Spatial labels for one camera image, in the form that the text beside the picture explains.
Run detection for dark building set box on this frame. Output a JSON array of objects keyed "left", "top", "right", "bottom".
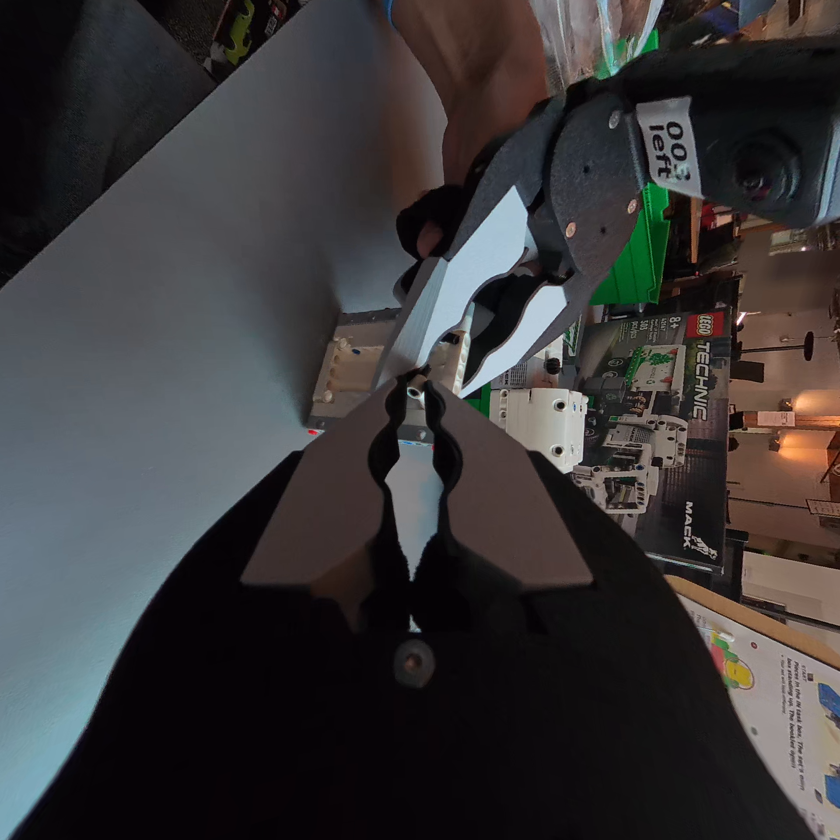
[{"left": 571, "top": 303, "right": 733, "bottom": 569}]

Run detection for green plastic bin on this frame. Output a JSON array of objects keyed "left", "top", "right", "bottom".
[{"left": 587, "top": 180, "right": 672, "bottom": 307}]

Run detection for clear plastic bag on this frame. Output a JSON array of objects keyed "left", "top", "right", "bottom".
[{"left": 532, "top": 0, "right": 661, "bottom": 84}]

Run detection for white brick panel assembly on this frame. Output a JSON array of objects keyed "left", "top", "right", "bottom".
[{"left": 305, "top": 308, "right": 475, "bottom": 455}]

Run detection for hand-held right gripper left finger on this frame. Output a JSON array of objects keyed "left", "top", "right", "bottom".
[{"left": 239, "top": 377, "right": 411, "bottom": 632}]

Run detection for person's grey trousers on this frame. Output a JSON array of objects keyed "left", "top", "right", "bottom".
[{"left": 0, "top": 0, "right": 221, "bottom": 290}]

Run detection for person's left hand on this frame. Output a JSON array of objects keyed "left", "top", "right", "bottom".
[{"left": 400, "top": 0, "right": 552, "bottom": 262}]

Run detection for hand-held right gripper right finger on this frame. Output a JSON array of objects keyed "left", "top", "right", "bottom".
[{"left": 423, "top": 378, "right": 595, "bottom": 599}]

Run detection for wooden instruction board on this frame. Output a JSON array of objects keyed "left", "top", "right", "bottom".
[{"left": 666, "top": 576, "right": 840, "bottom": 840}]

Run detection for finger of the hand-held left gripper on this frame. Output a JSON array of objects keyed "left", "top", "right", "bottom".
[
  {"left": 376, "top": 185, "right": 538, "bottom": 387},
  {"left": 458, "top": 279, "right": 573, "bottom": 400}
]

